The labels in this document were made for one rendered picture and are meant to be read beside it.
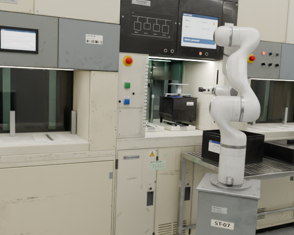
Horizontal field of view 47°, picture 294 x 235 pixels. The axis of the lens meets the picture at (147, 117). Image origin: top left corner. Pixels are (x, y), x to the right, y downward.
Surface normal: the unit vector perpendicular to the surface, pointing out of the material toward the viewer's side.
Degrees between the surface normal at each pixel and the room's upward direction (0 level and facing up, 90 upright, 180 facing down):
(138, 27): 90
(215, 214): 90
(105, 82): 90
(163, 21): 90
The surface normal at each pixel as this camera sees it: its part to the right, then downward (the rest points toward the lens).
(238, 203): -0.33, 0.10
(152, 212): 0.44, 0.12
